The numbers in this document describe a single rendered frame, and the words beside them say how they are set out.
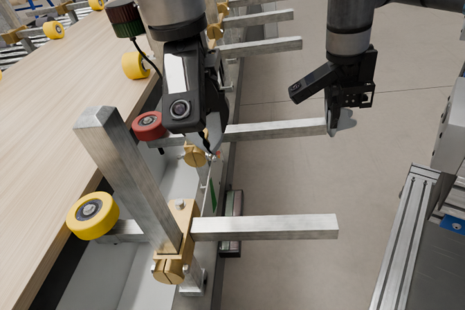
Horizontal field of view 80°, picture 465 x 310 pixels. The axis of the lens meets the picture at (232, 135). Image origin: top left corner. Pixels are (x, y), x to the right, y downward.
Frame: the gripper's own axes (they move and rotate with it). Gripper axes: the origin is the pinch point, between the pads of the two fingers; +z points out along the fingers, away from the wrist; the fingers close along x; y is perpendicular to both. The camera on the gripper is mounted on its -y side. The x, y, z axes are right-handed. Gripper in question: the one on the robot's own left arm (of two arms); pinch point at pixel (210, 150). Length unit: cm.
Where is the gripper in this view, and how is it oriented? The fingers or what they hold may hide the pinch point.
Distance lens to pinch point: 44.7
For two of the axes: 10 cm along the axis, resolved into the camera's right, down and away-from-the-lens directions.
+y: 0.7, -6.5, 7.5
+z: 1.6, 7.5, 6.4
